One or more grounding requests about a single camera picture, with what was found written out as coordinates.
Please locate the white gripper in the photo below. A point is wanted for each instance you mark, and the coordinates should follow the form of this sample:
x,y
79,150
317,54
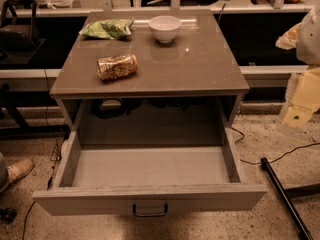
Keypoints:
x,y
310,40

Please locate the orange soda can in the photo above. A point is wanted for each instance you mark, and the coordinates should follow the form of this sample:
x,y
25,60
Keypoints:
x,y
114,67

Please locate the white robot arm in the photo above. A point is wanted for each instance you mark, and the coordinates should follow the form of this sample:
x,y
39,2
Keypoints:
x,y
305,38

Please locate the grey cabinet with glossy top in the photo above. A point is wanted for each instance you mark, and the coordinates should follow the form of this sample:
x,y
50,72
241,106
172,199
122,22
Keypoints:
x,y
196,66

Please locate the open grey top drawer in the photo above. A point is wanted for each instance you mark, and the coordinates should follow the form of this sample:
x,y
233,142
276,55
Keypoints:
x,y
185,158

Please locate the black metal stand leg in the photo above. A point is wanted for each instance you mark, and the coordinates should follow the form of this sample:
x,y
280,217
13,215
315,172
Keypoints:
x,y
303,232

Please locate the white ceramic bowl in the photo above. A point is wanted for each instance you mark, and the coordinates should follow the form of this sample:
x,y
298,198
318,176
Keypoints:
x,y
164,28

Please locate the green chip bag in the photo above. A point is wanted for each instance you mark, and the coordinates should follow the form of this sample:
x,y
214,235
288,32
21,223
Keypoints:
x,y
108,29

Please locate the tan shoe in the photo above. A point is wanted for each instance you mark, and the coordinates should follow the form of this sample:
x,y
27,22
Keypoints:
x,y
14,172

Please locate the black chair left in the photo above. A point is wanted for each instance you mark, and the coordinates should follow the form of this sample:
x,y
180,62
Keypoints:
x,y
18,42

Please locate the black caster wheel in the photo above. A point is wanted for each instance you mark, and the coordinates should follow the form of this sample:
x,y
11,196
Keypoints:
x,y
7,215

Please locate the black drawer handle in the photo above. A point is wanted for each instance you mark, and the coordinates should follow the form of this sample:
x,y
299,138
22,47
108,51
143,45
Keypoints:
x,y
151,211

